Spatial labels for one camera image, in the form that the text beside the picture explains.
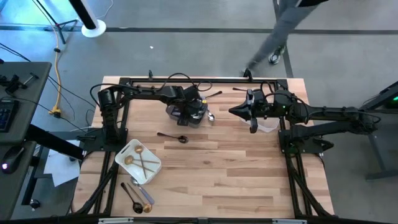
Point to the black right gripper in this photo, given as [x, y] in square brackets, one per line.
[264, 116]

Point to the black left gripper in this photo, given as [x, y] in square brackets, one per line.
[192, 99]

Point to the black spoon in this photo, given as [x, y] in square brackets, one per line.
[183, 139]
[137, 208]
[214, 94]
[239, 89]

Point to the grey plastic bin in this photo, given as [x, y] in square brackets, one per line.
[170, 112]

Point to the clear plastic bin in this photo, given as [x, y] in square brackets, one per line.
[270, 126]

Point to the white plastic bin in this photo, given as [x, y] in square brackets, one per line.
[151, 156]

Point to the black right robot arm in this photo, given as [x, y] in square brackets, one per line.
[329, 111]

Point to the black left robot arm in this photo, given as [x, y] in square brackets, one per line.
[146, 92]

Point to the black table clamp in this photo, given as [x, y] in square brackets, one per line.
[150, 74]
[247, 74]

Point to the person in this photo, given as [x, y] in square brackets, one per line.
[286, 25]

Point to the black crossbar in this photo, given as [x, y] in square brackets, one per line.
[199, 221]

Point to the black pole white round base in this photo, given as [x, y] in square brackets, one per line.
[93, 30]

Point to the grey side table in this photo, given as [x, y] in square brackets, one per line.
[377, 152]

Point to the black desk beam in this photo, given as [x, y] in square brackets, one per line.
[53, 141]

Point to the black computer green lights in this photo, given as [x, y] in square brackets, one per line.
[393, 101]

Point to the white paper sheets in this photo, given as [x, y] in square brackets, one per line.
[59, 169]

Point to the black tripod stand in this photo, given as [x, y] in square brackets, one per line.
[58, 25]

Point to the black clamp tool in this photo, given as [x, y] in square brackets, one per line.
[14, 84]

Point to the black keyboard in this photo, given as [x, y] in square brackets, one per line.
[6, 115]

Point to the black caster wheel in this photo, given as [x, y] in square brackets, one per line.
[35, 204]

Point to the black computer mouse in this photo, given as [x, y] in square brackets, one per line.
[11, 160]

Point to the dark grey desk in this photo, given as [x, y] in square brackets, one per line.
[12, 193]

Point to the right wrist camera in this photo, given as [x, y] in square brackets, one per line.
[264, 107]

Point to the silver metal bracket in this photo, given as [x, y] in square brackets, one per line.
[289, 221]
[115, 221]

